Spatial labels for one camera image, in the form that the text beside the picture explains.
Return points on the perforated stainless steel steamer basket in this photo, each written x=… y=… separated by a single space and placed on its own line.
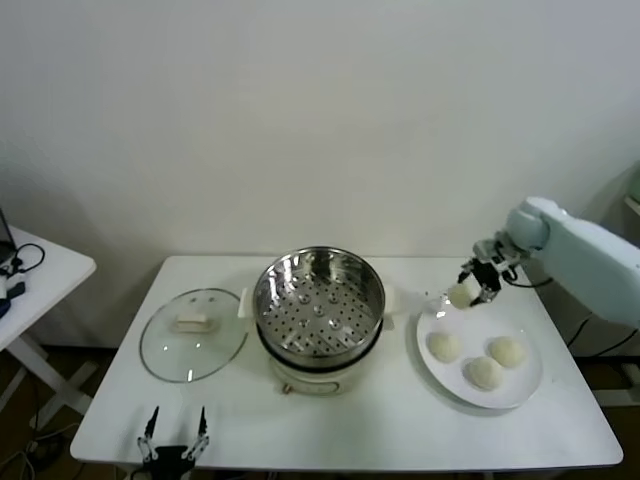
x=320 y=325

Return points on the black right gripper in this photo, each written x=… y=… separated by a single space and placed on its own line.
x=487 y=275

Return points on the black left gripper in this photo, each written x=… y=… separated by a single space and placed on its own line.
x=170 y=457

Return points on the small white adapter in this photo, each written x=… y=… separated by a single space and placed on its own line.
x=5 y=285

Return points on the dark blue item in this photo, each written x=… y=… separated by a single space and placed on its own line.
x=4 y=306

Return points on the large white round plate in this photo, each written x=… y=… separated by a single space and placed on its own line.
x=450 y=380

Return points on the round glass pot lid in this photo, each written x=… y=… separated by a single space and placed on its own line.
x=165 y=345

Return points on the small black plug block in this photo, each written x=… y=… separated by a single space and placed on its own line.
x=16 y=290

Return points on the dark laptop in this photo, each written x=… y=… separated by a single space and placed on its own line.
x=5 y=240

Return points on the white furniture foot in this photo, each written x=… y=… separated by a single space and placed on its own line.
x=617 y=397

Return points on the rose gold cooker knob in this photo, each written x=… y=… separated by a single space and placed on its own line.
x=286 y=388

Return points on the white side table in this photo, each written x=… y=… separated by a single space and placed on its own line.
x=50 y=280

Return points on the white steamed baozi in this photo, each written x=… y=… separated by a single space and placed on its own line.
x=484 y=373
x=508 y=352
x=444 y=346
x=461 y=296

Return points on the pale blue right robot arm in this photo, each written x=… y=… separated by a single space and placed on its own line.
x=590 y=260

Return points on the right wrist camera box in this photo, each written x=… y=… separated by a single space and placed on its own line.
x=495 y=251

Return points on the cream electric cooker base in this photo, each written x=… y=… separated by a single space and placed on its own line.
x=320 y=380

